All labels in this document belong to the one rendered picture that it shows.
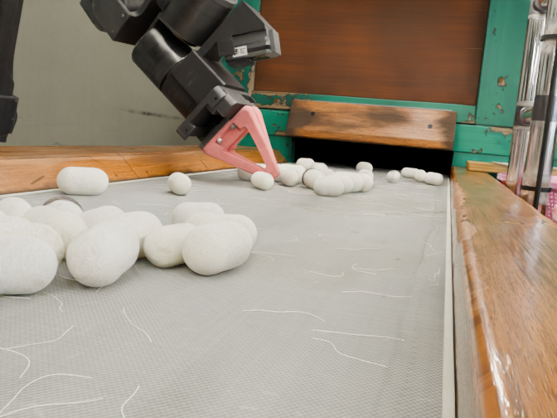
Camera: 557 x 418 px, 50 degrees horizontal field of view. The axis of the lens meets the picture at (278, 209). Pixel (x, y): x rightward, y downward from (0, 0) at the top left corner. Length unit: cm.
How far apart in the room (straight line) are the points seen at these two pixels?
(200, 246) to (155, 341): 7
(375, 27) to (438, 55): 13
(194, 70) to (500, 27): 65
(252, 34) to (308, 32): 56
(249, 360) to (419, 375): 5
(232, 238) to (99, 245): 6
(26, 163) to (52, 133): 182
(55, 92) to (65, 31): 22
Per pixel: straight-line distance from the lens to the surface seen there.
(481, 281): 18
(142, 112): 216
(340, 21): 118
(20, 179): 48
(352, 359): 17
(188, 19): 64
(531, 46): 72
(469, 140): 112
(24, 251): 21
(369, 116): 109
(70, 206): 29
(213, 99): 60
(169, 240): 25
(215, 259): 24
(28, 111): 237
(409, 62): 115
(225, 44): 63
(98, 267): 22
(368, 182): 67
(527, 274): 20
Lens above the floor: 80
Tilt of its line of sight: 8 degrees down
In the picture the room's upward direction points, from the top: 5 degrees clockwise
